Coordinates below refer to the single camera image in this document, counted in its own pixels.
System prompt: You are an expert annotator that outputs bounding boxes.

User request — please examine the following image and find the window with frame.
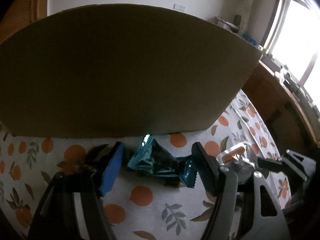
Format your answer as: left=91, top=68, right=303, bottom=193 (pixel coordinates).
left=264, top=0, right=319, bottom=105

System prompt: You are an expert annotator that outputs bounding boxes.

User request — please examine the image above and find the orange-print white bedsheet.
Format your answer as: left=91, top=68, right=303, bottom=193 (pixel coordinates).
left=1, top=91, right=280, bottom=239

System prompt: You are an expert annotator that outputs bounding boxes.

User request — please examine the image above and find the brown cardboard box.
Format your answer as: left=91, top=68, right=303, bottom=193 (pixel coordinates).
left=1, top=4, right=261, bottom=138

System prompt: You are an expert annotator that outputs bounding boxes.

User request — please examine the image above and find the wooden wardrobe door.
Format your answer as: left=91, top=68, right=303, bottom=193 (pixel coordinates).
left=1, top=0, right=48, bottom=42

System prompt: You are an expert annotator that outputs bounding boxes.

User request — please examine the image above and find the teal candy wrapper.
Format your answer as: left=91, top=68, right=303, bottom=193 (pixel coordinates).
left=127, top=134, right=197, bottom=188

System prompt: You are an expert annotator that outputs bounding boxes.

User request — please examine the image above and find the small silver orange-label pouch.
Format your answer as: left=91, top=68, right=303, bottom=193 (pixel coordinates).
left=216, top=143, right=257, bottom=174

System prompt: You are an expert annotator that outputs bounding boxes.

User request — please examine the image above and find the white wall switch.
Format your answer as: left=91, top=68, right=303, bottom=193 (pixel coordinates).
left=173, top=4, right=185, bottom=12

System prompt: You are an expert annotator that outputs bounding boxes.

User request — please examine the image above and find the wooden desk by window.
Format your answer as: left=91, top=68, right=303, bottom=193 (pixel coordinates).
left=242, top=61, right=319, bottom=154

